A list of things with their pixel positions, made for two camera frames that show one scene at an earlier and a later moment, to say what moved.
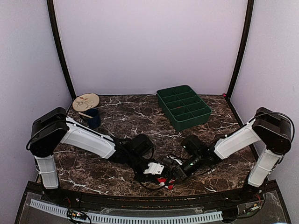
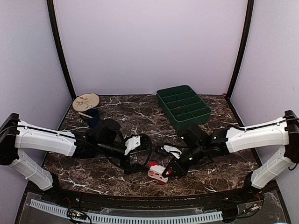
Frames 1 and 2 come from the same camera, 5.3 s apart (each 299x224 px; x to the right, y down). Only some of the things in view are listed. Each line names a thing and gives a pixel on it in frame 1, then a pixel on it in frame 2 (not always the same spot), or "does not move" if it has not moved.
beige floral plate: (85, 101) does not move
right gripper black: (180, 172) → (180, 170)
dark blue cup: (95, 122) does not move
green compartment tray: (185, 109) does not move
